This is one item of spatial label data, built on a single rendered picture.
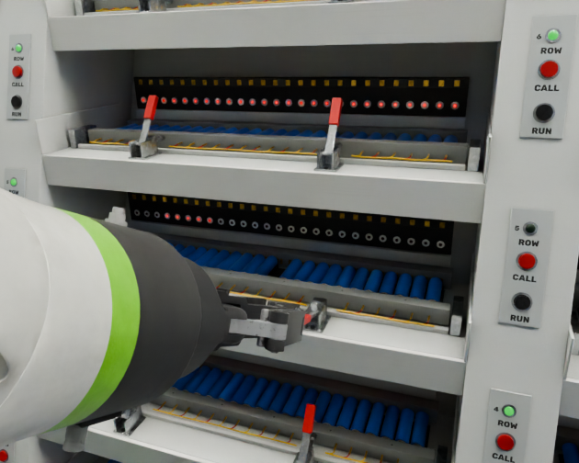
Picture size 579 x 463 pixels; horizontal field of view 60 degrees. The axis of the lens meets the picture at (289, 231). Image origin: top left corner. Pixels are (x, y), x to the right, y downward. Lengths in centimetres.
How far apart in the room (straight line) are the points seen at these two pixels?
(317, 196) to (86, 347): 45
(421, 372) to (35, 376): 49
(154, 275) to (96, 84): 71
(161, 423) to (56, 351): 64
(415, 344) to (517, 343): 11
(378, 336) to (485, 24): 37
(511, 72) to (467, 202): 14
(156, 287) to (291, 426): 54
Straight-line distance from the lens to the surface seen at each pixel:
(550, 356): 60
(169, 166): 69
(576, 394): 62
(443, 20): 62
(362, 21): 63
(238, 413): 77
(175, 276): 24
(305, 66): 84
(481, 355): 60
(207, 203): 84
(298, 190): 61
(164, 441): 78
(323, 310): 63
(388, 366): 62
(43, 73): 84
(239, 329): 32
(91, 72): 91
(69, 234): 20
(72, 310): 18
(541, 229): 58
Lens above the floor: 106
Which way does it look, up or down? 4 degrees down
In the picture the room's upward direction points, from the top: 5 degrees clockwise
